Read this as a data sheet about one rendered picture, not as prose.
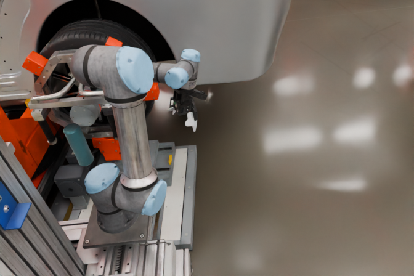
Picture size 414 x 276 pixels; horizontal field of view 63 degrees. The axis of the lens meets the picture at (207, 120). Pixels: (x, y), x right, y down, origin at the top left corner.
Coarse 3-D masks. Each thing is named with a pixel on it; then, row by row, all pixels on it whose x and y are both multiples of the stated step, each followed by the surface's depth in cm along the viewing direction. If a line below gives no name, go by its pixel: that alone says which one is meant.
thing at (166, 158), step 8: (160, 144) 251; (168, 144) 251; (160, 152) 242; (168, 152) 242; (160, 160) 239; (168, 160) 238; (160, 168) 228; (168, 168) 228; (160, 176) 227; (168, 176) 226; (168, 184) 225
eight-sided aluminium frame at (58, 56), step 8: (56, 56) 163; (64, 56) 164; (48, 64) 166; (56, 64) 166; (48, 72) 169; (40, 80) 172; (40, 88) 175; (48, 88) 182; (144, 104) 186; (56, 112) 189; (56, 120) 189; (64, 120) 190; (88, 128) 198; (96, 128) 198; (104, 128) 198; (88, 136) 196; (96, 136) 196; (104, 136) 196; (112, 136) 196
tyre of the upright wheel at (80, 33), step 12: (72, 24) 180; (84, 24) 177; (96, 24) 177; (108, 24) 179; (120, 24) 184; (60, 36) 169; (72, 36) 167; (84, 36) 167; (96, 36) 167; (108, 36) 170; (120, 36) 176; (132, 36) 183; (48, 48) 170; (60, 48) 170; (72, 48) 170; (144, 48) 186; (60, 108) 194
